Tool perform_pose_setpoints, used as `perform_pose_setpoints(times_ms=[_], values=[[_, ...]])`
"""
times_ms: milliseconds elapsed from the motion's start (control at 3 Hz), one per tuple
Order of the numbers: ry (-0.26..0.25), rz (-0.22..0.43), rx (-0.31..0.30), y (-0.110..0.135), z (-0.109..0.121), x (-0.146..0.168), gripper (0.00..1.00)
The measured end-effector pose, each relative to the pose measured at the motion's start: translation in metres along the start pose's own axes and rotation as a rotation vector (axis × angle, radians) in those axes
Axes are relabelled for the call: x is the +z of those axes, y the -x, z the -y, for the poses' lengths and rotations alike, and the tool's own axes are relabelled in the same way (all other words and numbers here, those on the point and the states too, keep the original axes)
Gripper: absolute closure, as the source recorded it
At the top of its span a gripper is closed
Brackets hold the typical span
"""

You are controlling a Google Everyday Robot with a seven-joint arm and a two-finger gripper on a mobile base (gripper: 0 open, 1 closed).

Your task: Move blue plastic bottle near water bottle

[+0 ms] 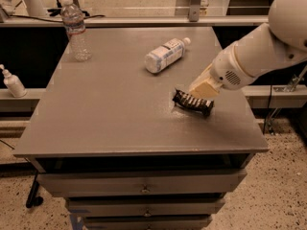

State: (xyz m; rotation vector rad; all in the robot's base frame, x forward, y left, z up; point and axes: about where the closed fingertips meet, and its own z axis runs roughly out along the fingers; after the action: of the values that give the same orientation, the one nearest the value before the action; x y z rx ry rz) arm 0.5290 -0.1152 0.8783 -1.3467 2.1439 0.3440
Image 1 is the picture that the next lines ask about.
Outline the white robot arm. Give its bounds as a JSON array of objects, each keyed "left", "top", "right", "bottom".
[{"left": 189, "top": 0, "right": 307, "bottom": 98}]

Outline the white blue plastic bottle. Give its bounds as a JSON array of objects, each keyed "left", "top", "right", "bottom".
[{"left": 145, "top": 37, "right": 191, "bottom": 74}]

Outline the black caster leg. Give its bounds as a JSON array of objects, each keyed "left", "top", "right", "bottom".
[{"left": 26, "top": 175, "right": 43, "bottom": 209}]

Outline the grey bottom drawer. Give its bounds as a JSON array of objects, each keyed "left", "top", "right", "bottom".
[{"left": 84, "top": 215, "right": 212, "bottom": 230}]

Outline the white pump dispenser bottle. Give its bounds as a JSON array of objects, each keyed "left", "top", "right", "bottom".
[{"left": 0, "top": 64, "right": 27, "bottom": 98}]

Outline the black cable on shelf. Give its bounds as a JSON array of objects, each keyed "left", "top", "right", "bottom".
[{"left": 9, "top": 11, "right": 106, "bottom": 24}]

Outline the grey top drawer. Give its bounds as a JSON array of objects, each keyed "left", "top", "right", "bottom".
[{"left": 37, "top": 169, "right": 247, "bottom": 197}]

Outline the grey drawer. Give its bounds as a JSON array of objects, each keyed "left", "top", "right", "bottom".
[
  {"left": 84, "top": 215, "right": 212, "bottom": 230},
  {"left": 37, "top": 169, "right": 247, "bottom": 197},
  {"left": 66, "top": 195, "right": 224, "bottom": 218}
]

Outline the clear water bottle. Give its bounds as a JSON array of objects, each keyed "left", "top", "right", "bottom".
[{"left": 60, "top": 0, "right": 91, "bottom": 61}]

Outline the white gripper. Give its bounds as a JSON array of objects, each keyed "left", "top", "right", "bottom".
[{"left": 189, "top": 43, "right": 255, "bottom": 99}]

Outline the black snack bar wrapper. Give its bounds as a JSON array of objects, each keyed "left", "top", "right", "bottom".
[{"left": 172, "top": 89, "right": 214, "bottom": 117}]

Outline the grey metal upright post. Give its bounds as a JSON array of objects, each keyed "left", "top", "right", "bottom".
[{"left": 189, "top": 0, "right": 201, "bottom": 22}]

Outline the grey middle drawer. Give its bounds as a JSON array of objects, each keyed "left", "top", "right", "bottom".
[{"left": 66, "top": 195, "right": 224, "bottom": 218}]

